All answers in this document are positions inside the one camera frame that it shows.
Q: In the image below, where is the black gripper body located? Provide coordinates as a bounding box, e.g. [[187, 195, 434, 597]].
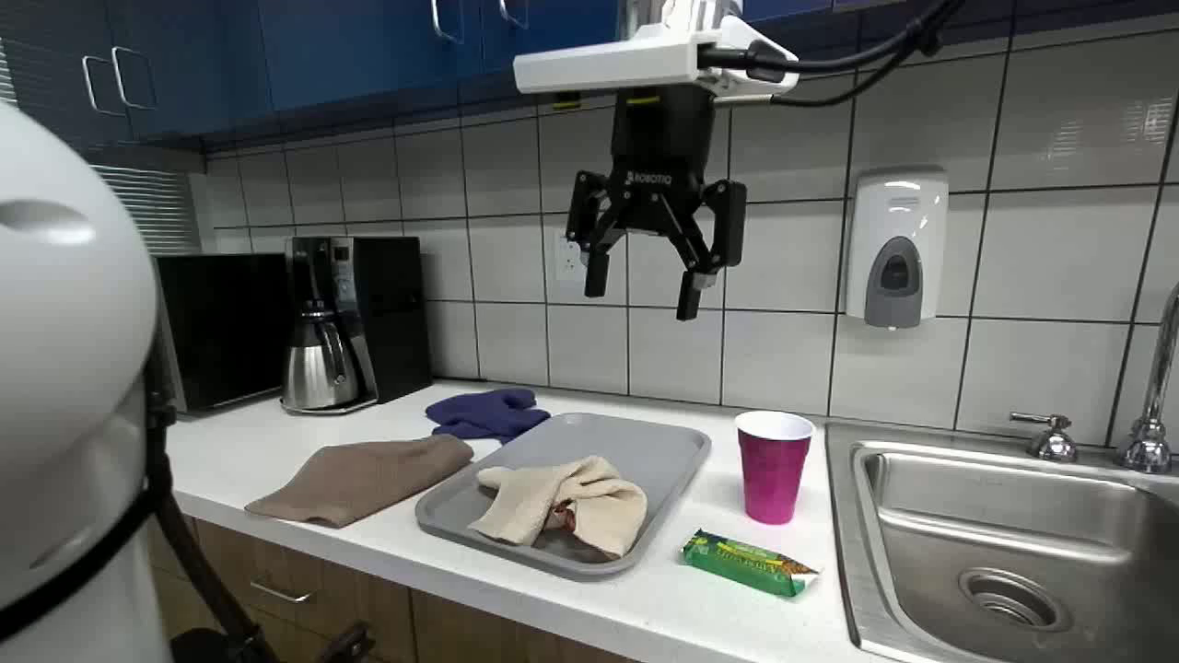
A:
[[603, 86, 722, 237]]

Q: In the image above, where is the blue towel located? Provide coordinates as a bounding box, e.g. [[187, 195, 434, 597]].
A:
[[423, 388, 553, 447]]

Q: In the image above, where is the brown towel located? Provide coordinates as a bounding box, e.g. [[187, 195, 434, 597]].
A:
[[242, 432, 479, 534]]

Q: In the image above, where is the grey plastic tray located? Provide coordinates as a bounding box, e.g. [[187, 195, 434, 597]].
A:
[[412, 410, 715, 584]]

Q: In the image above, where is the magenta plastic cup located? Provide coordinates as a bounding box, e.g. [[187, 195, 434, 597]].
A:
[[733, 410, 818, 529]]

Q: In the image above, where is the beige towel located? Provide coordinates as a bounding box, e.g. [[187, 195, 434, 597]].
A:
[[469, 453, 654, 565]]

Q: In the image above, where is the stainless steel carafe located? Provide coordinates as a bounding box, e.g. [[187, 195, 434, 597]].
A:
[[277, 304, 379, 420]]

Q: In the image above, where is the green snack packet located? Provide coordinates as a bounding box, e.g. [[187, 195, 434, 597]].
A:
[[678, 525, 824, 604]]

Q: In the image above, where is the black appliance box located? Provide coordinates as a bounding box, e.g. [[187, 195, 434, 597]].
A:
[[156, 250, 297, 420]]

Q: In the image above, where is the stainless steel sink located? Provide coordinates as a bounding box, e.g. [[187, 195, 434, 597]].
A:
[[821, 420, 1179, 663]]

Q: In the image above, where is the white slatted blind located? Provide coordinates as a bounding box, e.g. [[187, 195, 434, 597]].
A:
[[90, 158, 207, 261]]

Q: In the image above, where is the wooden base cabinet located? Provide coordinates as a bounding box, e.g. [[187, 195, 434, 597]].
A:
[[164, 513, 643, 663]]

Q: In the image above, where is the chrome faucet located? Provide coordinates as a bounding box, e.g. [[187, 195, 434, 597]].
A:
[[1117, 282, 1179, 480]]

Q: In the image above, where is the black lever clamp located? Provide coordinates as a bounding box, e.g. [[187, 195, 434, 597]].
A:
[[316, 619, 379, 663]]

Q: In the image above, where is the white wall outlet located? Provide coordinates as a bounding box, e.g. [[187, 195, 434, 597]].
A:
[[548, 226, 589, 304]]

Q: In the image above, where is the white wall soap dispenser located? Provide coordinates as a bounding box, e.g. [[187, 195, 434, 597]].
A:
[[844, 168, 953, 336]]

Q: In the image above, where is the blue wall cabinet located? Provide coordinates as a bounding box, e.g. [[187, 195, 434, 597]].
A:
[[0, 0, 1179, 158]]

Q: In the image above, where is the chrome faucet handle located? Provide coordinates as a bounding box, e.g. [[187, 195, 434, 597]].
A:
[[1006, 410, 1082, 466]]

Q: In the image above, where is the silver drawer handle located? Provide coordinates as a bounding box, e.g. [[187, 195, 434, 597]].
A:
[[246, 576, 316, 613]]

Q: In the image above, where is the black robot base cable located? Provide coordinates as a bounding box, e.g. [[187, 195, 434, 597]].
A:
[[0, 365, 277, 663]]

